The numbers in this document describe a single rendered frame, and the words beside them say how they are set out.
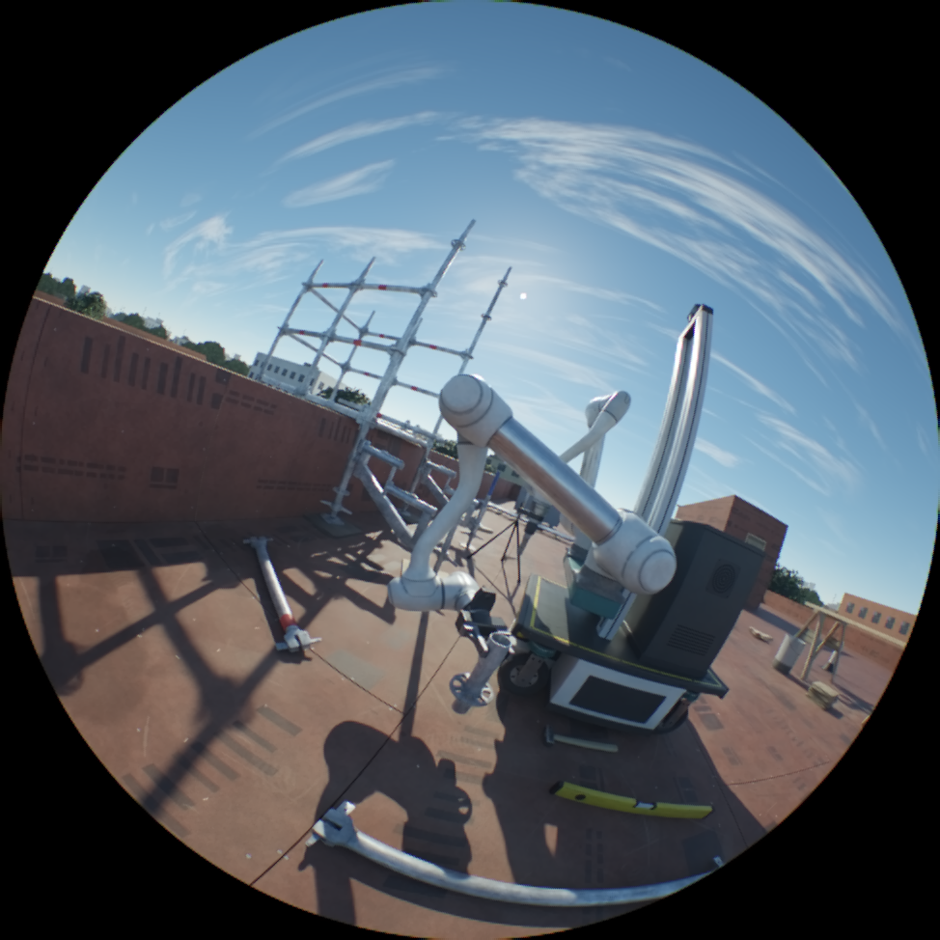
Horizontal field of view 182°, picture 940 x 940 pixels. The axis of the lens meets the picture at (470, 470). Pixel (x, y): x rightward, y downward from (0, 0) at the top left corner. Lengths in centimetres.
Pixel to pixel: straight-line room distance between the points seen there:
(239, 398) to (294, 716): 122
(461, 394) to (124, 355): 117
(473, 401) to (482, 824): 99
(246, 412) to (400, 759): 142
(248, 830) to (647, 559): 99
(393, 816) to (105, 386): 144
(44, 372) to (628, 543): 177
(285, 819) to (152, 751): 29
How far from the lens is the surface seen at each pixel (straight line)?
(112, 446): 135
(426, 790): 83
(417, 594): 88
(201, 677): 90
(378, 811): 78
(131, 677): 91
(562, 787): 95
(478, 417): 67
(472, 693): 82
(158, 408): 134
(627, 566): 73
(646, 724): 128
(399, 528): 177
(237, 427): 150
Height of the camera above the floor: 72
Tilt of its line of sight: 1 degrees down
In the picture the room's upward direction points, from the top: 22 degrees clockwise
